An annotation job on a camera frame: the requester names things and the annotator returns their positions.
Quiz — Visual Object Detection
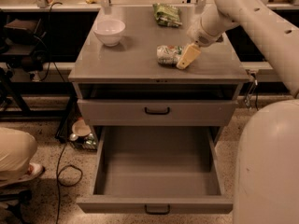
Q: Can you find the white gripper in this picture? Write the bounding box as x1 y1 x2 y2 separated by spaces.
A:
177 20 221 69

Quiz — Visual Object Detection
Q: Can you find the crushed 7up can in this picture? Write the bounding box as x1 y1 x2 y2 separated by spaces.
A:
157 45 183 66

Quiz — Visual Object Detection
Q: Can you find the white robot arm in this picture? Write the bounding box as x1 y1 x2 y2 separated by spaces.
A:
178 0 299 224

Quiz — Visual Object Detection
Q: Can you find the grey drawer cabinet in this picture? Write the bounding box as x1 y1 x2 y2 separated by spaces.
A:
68 5 250 142

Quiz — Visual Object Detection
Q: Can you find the closed grey upper drawer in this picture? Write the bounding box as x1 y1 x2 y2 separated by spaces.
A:
78 99 237 126

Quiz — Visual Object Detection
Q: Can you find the open grey bottom drawer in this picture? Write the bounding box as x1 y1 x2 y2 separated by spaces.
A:
77 126 233 215

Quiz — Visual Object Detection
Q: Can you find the green snack bag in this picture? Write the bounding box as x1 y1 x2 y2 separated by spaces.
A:
152 3 182 27

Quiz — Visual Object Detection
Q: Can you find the white ceramic bowl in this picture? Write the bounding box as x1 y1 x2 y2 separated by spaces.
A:
93 19 125 47

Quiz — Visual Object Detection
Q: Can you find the black equipment stand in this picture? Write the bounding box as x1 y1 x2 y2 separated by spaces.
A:
0 16 47 116

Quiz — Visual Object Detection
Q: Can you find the white sneaker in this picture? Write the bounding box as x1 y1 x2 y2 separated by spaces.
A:
26 162 45 179

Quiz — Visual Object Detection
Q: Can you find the person's beige trouser leg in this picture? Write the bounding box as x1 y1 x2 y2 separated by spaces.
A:
0 128 37 186

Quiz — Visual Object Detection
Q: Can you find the wire basket with dishes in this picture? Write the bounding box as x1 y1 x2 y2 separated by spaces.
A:
55 109 97 151

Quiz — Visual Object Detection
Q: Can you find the black floor cable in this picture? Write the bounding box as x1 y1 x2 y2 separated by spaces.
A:
54 142 84 224

